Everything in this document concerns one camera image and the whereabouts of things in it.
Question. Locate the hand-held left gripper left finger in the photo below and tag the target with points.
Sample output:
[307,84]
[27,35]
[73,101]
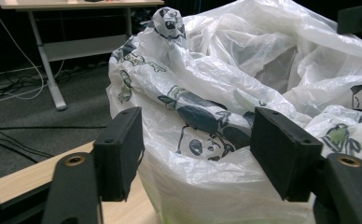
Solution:
[120,152]

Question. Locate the white printed plastic bag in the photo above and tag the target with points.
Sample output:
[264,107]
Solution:
[250,77]

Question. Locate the desk with white metal legs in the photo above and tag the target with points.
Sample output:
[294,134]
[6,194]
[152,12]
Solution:
[76,46]

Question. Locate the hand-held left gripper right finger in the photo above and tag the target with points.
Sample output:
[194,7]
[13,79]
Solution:
[283,152]

